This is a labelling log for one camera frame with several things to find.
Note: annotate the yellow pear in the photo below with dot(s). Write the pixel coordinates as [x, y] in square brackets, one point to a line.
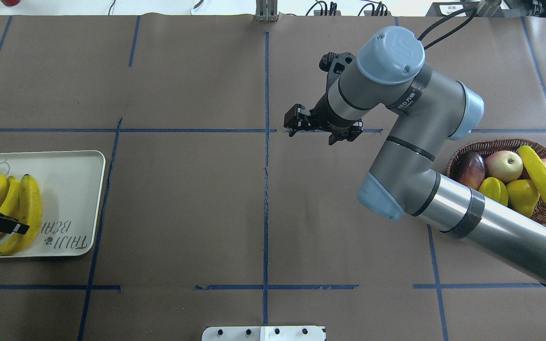
[523, 196]

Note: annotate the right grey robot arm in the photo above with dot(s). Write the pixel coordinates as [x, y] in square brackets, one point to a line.
[405, 177]

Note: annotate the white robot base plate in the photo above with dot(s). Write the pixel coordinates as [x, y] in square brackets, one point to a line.
[265, 333]

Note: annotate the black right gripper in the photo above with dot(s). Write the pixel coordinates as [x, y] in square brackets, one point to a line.
[326, 115]

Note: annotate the brown wicker basket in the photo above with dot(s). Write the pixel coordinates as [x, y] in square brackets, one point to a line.
[485, 148]

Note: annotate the white bear tray plate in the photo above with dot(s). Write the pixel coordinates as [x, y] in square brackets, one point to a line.
[70, 183]

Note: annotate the red purple mango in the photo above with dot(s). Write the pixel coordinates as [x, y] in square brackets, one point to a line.
[471, 171]

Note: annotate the yellow green starfruit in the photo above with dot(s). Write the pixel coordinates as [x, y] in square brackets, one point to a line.
[495, 189]

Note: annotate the red cylinder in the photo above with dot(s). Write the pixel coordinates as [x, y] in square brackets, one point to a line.
[10, 3]

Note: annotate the aluminium frame post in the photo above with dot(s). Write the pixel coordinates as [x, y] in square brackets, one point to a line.
[266, 11]

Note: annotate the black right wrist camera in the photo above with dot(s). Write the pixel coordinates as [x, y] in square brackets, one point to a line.
[334, 64]

